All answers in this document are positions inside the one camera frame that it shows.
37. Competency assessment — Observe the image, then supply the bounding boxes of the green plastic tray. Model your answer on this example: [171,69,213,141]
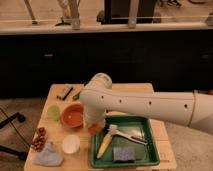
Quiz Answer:
[90,115,160,168]

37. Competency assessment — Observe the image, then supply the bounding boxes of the black marker pen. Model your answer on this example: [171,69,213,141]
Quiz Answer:
[57,87,73,100]

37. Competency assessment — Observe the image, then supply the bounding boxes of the orange apple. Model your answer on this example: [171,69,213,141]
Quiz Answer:
[88,124,102,135]

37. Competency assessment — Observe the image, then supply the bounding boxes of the light blue cloth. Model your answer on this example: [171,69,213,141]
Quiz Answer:
[32,143,63,167]

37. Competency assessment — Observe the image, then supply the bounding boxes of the white paper cup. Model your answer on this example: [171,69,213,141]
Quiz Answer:
[62,135,80,154]

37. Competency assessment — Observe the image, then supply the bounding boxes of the black office chair base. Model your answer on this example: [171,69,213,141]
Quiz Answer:
[0,107,29,161]

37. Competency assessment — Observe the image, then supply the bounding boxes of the wooden table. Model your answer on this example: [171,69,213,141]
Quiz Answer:
[24,84,177,171]

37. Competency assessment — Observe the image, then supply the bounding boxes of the orange plastic bowl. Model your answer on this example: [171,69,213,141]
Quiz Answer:
[61,104,84,128]

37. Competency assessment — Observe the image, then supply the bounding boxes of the blue grey sponge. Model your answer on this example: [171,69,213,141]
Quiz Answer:
[113,147,135,162]

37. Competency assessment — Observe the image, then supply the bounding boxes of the white dish brush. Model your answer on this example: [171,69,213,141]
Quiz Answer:
[104,124,148,145]

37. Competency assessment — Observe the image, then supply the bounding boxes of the yellow corn cob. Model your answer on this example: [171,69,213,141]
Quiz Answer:
[97,134,112,159]

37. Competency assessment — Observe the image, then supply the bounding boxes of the green vegetable piece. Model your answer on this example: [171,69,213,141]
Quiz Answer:
[72,91,81,101]

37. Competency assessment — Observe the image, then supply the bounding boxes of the red grape bunch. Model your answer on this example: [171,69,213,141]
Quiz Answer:
[31,127,46,152]

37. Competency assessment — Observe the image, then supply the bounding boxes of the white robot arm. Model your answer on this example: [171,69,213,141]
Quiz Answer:
[80,73,213,135]

